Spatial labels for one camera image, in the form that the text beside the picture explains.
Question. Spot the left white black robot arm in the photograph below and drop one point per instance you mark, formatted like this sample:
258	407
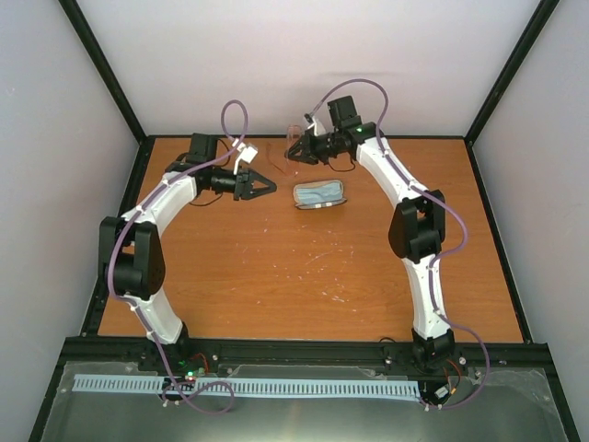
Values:
130	254

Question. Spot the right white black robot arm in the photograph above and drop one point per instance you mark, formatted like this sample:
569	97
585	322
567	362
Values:
417	229

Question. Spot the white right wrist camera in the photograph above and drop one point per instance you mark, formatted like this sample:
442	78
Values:
314	125

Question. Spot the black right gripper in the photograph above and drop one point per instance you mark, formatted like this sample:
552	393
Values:
307	154

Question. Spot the orange tinted sunglasses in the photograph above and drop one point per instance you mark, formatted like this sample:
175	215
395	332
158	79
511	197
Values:
277	152

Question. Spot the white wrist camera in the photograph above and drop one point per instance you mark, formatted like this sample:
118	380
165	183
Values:
246	152
314	125

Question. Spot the brown plaid glasses case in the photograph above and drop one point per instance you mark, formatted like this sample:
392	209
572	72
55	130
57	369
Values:
319	195

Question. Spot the light blue slotted cable duct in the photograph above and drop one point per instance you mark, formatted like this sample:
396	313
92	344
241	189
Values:
259	388

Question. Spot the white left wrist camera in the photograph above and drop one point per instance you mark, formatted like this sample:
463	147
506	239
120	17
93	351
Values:
246	152

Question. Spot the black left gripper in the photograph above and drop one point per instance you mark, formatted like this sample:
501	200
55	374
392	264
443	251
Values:
241	187

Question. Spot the light blue cleaning cloth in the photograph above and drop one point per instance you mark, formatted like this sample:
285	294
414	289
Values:
317	193

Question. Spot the black aluminium frame rail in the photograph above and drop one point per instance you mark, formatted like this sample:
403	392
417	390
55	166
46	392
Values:
394	359

